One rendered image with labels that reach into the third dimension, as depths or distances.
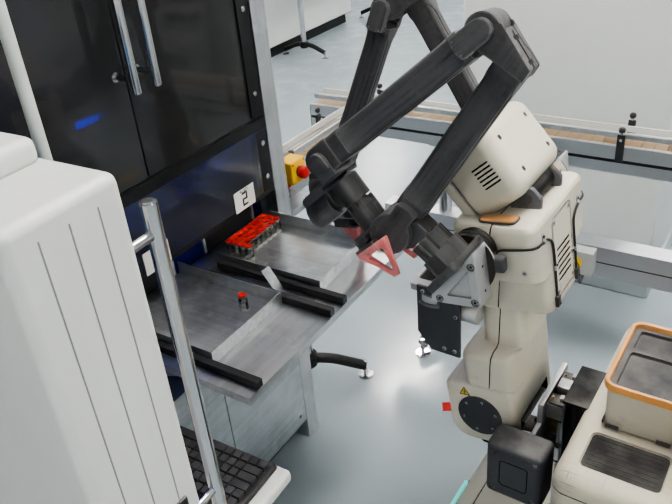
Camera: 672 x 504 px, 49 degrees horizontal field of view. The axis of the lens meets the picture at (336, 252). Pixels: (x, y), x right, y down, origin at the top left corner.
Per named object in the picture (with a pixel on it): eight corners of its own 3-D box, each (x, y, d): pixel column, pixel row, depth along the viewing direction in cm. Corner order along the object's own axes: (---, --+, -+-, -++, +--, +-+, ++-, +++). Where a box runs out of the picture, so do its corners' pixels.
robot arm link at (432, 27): (412, -31, 156) (429, -33, 164) (363, 4, 164) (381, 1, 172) (511, 154, 160) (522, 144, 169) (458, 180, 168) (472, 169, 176)
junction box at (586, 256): (556, 269, 260) (558, 247, 256) (561, 262, 264) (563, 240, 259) (591, 277, 254) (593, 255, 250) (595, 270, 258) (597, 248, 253)
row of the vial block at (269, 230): (239, 259, 200) (236, 244, 198) (277, 229, 213) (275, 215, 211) (245, 261, 199) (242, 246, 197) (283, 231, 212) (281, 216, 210)
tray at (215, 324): (107, 324, 179) (104, 312, 177) (180, 272, 198) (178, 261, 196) (213, 365, 162) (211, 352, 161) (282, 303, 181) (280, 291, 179)
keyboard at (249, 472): (83, 450, 154) (80, 441, 153) (130, 407, 164) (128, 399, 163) (235, 521, 135) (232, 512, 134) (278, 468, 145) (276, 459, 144)
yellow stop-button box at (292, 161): (274, 182, 223) (271, 160, 219) (288, 173, 228) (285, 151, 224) (294, 186, 219) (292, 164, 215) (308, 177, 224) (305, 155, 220)
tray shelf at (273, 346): (94, 342, 177) (92, 336, 176) (268, 215, 226) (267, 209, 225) (251, 406, 153) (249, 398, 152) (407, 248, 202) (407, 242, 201)
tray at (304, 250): (215, 263, 200) (213, 252, 198) (271, 220, 219) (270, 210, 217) (320, 292, 184) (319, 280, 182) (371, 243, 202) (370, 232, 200)
